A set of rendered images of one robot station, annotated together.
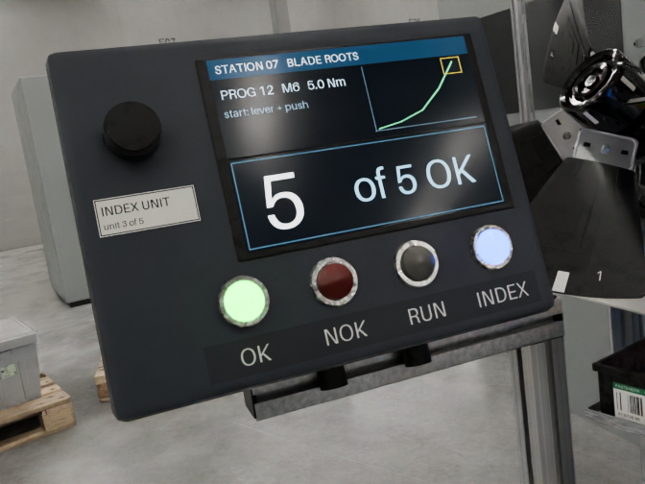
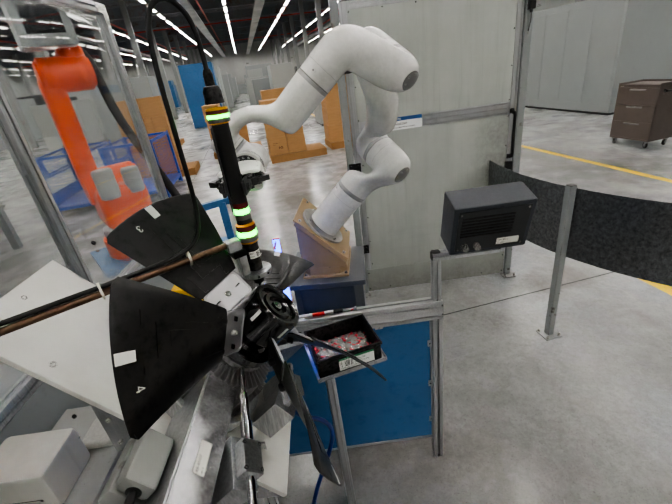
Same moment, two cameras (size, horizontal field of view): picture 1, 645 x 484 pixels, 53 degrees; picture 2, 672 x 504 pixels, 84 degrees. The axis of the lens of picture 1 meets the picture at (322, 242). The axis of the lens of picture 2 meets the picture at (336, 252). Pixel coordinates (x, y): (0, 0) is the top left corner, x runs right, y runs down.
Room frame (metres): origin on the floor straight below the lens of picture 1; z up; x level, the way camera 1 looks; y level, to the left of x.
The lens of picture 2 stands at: (1.66, -0.10, 1.67)
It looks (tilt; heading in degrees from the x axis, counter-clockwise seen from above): 26 degrees down; 199
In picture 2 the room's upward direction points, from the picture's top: 8 degrees counter-clockwise
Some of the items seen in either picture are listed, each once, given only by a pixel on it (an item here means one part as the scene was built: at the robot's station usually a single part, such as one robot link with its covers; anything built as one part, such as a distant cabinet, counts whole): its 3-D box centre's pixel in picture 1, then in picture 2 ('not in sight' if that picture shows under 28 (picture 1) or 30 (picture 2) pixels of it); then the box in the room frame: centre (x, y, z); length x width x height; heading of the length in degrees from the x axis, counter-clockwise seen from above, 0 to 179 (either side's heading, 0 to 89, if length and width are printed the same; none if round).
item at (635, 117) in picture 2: not in sight; (646, 113); (-5.29, 2.71, 0.45); 0.68 x 0.47 x 0.90; 31
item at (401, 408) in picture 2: not in sight; (334, 395); (0.60, -0.56, 0.45); 0.82 x 0.02 x 0.66; 109
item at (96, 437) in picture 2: not in sight; (108, 422); (1.16, -1.00, 0.87); 0.15 x 0.09 x 0.02; 20
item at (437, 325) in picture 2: not in sight; (437, 391); (0.47, -0.15, 0.39); 0.04 x 0.04 x 0.78; 19
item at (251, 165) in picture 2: not in sight; (243, 174); (0.87, -0.57, 1.46); 0.11 x 0.10 x 0.07; 19
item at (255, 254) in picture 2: not in sight; (236, 188); (0.98, -0.54, 1.46); 0.04 x 0.04 x 0.46
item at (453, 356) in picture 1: (411, 349); (464, 251); (0.43, -0.05, 1.04); 0.24 x 0.03 x 0.03; 109
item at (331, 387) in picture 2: not in sight; (341, 441); (0.77, -0.49, 0.40); 0.03 x 0.03 x 0.80; 34
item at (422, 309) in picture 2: not in sight; (321, 323); (0.60, -0.56, 0.82); 0.90 x 0.04 x 0.08; 109
